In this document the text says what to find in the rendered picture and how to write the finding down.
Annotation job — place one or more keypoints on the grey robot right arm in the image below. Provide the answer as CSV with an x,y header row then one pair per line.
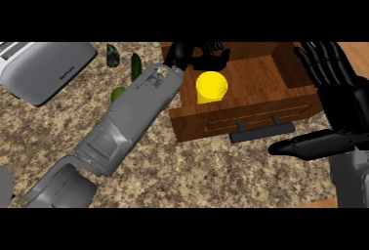
x,y
349,182

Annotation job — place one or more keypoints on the grey rounded object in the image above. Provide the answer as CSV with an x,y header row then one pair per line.
x,y
4,187

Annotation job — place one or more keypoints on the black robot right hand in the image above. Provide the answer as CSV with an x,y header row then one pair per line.
x,y
342,104

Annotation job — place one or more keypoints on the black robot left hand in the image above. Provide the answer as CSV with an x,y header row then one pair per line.
x,y
206,60

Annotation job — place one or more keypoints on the dark green bottle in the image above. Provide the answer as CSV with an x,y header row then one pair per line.
x,y
112,56

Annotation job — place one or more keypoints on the brown wooden drawer front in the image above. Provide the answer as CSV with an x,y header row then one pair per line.
x,y
200,122

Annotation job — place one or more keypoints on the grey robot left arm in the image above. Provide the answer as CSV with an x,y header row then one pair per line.
x,y
129,107

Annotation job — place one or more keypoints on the green lime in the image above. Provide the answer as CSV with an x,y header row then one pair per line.
x,y
116,93

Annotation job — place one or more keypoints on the brown wooden drawer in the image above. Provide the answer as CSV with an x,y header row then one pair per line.
x,y
200,122
258,74

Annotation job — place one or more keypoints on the grey toaster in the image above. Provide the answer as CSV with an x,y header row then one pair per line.
x,y
39,70

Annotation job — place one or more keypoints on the green cucumber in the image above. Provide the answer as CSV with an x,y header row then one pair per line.
x,y
135,66

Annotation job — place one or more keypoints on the small pale green object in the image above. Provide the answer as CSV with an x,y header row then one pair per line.
x,y
155,44

